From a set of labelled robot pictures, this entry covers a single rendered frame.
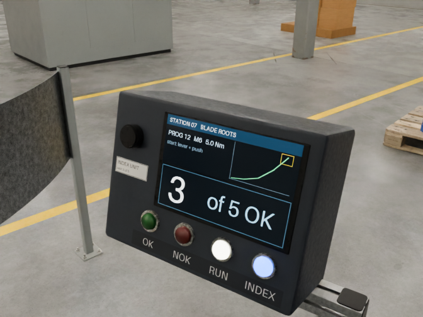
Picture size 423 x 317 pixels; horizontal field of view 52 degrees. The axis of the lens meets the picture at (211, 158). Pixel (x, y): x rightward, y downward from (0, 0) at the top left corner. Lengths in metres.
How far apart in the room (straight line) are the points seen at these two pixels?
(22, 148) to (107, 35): 4.79
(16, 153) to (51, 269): 0.82
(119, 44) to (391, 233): 4.86
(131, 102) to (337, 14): 8.12
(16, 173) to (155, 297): 0.83
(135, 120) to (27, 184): 1.27
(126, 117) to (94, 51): 5.82
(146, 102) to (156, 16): 6.30
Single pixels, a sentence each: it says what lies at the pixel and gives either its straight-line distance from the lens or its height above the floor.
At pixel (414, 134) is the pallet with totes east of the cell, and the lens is 3.70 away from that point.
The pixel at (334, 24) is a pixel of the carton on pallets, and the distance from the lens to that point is 8.62.
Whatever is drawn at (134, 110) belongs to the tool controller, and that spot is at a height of 1.24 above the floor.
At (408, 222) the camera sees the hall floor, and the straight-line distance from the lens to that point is 2.79.
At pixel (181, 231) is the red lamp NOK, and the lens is 0.49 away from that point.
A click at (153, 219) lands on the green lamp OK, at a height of 1.12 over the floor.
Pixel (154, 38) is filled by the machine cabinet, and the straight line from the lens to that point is 6.81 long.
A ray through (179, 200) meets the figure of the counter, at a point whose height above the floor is 1.15.
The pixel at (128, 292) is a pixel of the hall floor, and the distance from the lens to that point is 2.12.
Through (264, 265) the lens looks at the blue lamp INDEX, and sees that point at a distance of 0.45.
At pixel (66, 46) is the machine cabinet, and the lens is 6.16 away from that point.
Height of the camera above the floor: 1.40
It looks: 25 degrees down
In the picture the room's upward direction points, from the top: straight up
